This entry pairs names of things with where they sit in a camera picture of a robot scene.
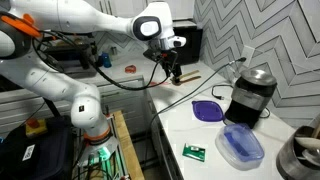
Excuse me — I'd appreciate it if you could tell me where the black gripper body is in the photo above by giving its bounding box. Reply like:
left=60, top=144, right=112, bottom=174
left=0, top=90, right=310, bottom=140
left=143, top=47, right=180, bottom=67

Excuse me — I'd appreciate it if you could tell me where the green circuit board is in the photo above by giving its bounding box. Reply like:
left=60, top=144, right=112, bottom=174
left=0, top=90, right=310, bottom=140
left=182, top=143, right=207, bottom=163

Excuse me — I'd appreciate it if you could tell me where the small red object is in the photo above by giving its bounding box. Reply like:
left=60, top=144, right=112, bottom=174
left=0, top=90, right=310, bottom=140
left=124, top=64, right=137, bottom=74

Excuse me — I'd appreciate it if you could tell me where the light wooden spoon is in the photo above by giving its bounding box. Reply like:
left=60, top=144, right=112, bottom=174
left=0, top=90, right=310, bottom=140
left=174, top=69, right=201, bottom=82

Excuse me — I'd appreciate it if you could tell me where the dark wooden spoon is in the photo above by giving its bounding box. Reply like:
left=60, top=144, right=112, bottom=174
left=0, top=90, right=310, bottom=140
left=170, top=76, right=202, bottom=86

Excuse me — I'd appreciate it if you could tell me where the red silicone spatula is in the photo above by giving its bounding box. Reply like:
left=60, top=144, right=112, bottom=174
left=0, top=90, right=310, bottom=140
left=148, top=81, right=172, bottom=87

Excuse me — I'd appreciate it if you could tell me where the black microwave oven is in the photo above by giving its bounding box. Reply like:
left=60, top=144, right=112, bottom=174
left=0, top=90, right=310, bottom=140
left=172, top=20, right=204, bottom=66

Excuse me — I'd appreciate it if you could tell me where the purple plastic lid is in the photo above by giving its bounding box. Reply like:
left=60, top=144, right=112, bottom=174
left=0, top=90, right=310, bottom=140
left=191, top=100, right=225, bottom=123

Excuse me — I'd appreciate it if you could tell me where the blue bottle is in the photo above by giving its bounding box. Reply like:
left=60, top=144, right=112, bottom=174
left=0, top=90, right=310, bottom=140
left=101, top=52, right=113, bottom=69

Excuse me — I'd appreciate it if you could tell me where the black and steel coffee maker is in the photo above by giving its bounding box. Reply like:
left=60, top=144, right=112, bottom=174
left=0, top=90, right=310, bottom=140
left=224, top=68, right=278, bottom=130

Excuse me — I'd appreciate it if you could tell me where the wooden plank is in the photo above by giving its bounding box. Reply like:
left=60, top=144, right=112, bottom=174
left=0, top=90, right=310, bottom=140
left=112, top=110, right=146, bottom=180

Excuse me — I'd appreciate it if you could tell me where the black countertop appliance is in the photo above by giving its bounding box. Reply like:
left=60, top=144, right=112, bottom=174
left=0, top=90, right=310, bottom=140
left=43, top=43, right=98, bottom=76

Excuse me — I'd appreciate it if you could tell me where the clear container with blue lid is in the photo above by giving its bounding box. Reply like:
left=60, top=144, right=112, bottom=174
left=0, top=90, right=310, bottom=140
left=214, top=123, right=265, bottom=172

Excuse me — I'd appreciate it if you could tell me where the yellow emergency stop box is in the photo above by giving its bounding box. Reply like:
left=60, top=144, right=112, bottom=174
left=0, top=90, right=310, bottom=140
left=25, top=118, right=48, bottom=139

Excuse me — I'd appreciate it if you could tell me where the wooden spoon in holder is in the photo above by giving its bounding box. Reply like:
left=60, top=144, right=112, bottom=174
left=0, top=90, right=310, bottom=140
left=295, top=135, right=320, bottom=151

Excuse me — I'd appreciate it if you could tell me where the black equipment case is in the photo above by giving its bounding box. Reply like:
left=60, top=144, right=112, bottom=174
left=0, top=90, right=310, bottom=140
left=0, top=115, right=75, bottom=180

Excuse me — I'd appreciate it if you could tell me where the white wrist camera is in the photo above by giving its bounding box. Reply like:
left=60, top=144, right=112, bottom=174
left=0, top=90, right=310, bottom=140
left=159, top=35, right=187, bottom=50

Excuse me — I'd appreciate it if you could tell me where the long black power cable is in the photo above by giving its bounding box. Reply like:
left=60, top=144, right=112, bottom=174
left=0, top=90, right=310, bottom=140
left=143, top=56, right=248, bottom=168

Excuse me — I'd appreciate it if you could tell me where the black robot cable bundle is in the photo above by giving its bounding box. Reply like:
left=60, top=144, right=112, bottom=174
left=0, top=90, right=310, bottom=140
left=31, top=29, right=179, bottom=92

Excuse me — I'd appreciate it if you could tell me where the white wall outlet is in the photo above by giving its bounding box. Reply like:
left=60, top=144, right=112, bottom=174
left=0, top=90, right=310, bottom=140
left=240, top=44, right=256, bottom=68

